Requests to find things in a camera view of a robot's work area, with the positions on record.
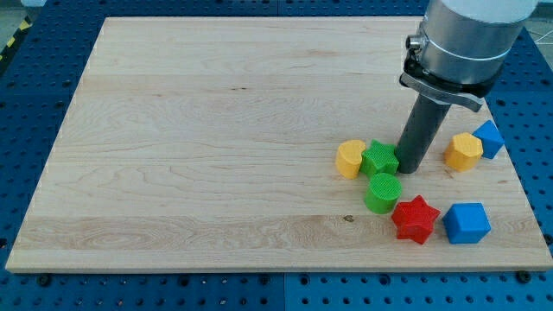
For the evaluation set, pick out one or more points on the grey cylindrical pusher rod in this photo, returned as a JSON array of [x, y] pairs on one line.
[[422, 125]]

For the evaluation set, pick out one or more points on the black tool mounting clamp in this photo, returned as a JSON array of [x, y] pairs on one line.
[[445, 92]]

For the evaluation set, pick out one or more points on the green star block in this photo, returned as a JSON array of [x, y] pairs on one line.
[[379, 158]]

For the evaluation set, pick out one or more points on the yellow heart block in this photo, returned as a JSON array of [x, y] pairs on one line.
[[349, 158]]

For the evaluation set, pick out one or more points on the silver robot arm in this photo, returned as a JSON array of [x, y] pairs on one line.
[[454, 58]]

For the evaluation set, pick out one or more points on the red star block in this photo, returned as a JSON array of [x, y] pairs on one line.
[[415, 219]]

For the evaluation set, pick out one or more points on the small blue angled block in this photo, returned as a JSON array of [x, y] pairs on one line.
[[491, 139]]

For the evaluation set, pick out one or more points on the yellow hexagon block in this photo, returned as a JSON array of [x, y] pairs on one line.
[[463, 152]]

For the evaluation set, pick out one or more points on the green cylinder block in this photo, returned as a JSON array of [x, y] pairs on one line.
[[382, 193]]

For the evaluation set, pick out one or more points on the blue cube block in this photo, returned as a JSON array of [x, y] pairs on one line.
[[466, 223]]

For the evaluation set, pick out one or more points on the light wooden board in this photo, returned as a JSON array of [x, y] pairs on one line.
[[208, 145]]

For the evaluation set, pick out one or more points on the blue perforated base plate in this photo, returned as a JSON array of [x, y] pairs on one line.
[[38, 83]]

